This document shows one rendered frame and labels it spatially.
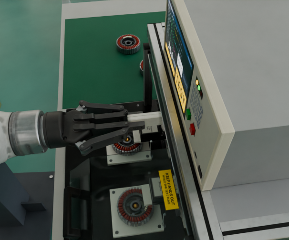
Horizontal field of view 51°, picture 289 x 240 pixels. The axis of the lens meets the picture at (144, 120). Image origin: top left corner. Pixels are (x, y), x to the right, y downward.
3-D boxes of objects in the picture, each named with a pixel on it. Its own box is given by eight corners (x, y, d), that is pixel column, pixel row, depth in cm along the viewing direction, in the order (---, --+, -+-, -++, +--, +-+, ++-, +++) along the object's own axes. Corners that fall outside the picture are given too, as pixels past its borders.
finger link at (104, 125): (72, 123, 61) (72, 129, 60) (128, 118, 61) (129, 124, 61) (76, 134, 64) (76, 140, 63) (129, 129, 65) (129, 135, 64)
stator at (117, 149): (112, 158, 104) (111, 153, 101) (110, 132, 111) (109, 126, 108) (145, 155, 105) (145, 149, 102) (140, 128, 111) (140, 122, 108)
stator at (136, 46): (142, 53, 142) (142, 46, 139) (118, 56, 140) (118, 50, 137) (138, 38, 148) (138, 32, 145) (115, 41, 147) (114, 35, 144)
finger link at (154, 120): (127, 117, 62) (128, 120, 62) (161, 113, 63) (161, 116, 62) (128, 125, 65) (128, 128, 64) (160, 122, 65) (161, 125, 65)
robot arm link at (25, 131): (22, 164, 63) (51, 161, 63) (5, 140, 55) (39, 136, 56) (26, 128, 68) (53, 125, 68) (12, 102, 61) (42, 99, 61)
